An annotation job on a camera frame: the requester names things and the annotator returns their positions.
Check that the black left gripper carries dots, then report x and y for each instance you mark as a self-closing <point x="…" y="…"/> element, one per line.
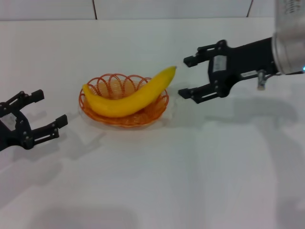
<point x="14" y="131"/>

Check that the yellow banana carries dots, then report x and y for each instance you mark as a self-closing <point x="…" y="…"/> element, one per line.
<point x="124" y="102"/>

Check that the orange woven plastic basket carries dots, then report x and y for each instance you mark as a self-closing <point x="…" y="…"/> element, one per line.
<point x="143" y="117"/>

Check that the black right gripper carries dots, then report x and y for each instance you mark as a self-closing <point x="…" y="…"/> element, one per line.
<point x="243" y="62"/>

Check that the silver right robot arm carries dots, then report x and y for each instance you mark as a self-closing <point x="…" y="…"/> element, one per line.
<point x="290" y="35"/>

